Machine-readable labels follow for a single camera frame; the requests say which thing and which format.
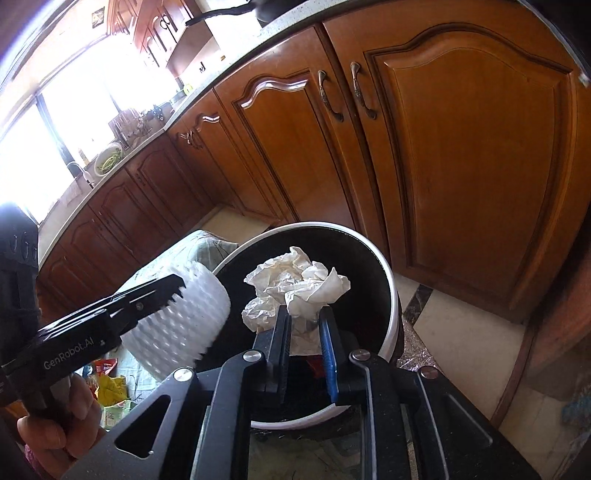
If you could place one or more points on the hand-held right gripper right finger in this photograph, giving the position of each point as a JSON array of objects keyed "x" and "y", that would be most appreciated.
[{"x": 328, "y": 350}]

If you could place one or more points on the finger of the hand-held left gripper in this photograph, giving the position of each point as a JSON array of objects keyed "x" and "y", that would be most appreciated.
[
  {"x": 147, "y": 293},
  {"x": 157, "y": 311}
]

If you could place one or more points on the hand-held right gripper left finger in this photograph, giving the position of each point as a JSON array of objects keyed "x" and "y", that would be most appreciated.
[{"x": 281, "y": 332}]

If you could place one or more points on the white paper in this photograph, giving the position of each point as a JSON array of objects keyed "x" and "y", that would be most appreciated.
[{"x": 300, "y": 281}]

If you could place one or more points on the white-rimmed bin with black bag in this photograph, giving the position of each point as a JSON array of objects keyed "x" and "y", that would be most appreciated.
[{"x": 367, "y": 286}]

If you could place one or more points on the person's left hand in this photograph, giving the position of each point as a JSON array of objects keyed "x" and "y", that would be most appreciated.
[{"x": 64, "y": 429}]

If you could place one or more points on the yellow snack packet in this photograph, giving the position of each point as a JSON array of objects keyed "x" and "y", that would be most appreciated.
[{"x": 111, "y": 390}]

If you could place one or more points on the silver foil mat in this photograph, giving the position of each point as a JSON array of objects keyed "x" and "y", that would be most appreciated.
[{"x": 415, "y": 346}]

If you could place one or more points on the chrome faucet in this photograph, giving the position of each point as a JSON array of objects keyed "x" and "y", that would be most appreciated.
[{"x": 85, "y": 175}]

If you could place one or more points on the white colander with greens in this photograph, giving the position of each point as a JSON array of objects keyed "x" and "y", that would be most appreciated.
[{"x": 108, "y": 159}]

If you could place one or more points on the dish rack with utensils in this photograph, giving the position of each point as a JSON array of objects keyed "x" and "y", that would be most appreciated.
[{"x": 134, "y": 124}]

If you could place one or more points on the arched wooden cabinet door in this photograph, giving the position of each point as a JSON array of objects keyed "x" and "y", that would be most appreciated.
[{"x": 295, "y": 152}]

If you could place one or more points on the large kitchen window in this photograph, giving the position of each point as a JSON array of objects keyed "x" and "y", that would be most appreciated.
[{"x": 69, "y": 115}]

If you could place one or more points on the grey stone countertop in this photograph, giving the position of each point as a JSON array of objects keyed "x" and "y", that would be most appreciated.
[{"x": 194, "y": 99}]

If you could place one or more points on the large wooden cabinet door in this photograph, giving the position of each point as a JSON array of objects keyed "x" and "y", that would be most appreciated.
[{"x": 461, "y": 161}]

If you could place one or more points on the brown range hood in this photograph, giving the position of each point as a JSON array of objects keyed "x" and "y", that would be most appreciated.
[{"x": 194, "y": 50}]

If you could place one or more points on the black frying pan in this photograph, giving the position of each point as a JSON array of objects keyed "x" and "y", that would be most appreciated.
[{"x": 272, "y": 11}]

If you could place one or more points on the wooden wall cabinets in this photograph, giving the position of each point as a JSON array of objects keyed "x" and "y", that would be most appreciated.
[{"x": 147, "y": 27}]

